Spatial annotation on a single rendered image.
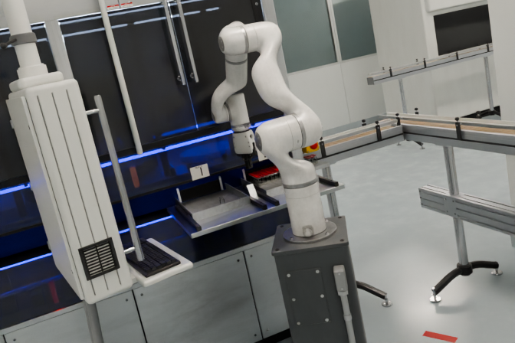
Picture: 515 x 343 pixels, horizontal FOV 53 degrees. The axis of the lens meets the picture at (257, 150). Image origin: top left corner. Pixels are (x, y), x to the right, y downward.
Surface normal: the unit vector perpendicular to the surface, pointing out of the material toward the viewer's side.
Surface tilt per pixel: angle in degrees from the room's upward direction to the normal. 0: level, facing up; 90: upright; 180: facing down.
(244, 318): 90
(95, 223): 90
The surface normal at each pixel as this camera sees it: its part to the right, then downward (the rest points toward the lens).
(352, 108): 0.36, 0.11
